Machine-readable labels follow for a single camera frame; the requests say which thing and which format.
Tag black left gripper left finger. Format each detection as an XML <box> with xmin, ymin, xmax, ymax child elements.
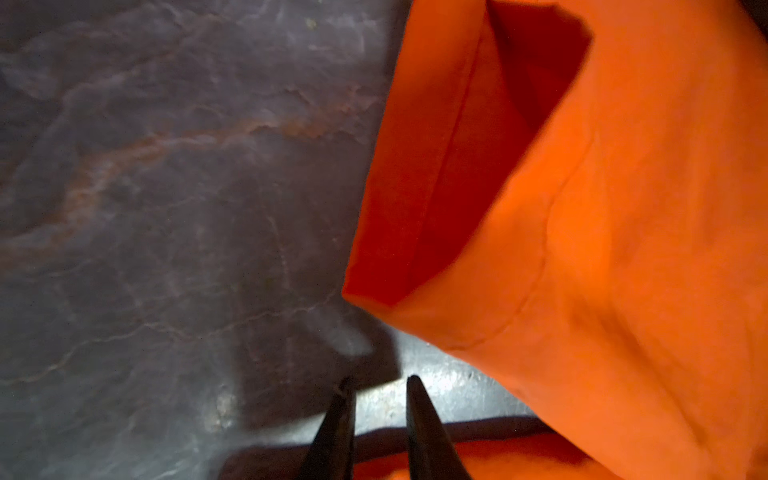
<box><xmin>298</xmin><ymin>377</ymin><xmax>356</xmax><ymax>480</ymax></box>

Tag orange shorts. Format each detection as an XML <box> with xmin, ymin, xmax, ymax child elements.
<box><xmin>343</xmin><ymin>1</ymin><xmax>767</xmax><ymax>479</ymax></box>

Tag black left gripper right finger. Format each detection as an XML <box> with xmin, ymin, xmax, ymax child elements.
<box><xmin>406</xmin><ymin>375</ymin><xmax>471</xmax><ymax>480</ymax></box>

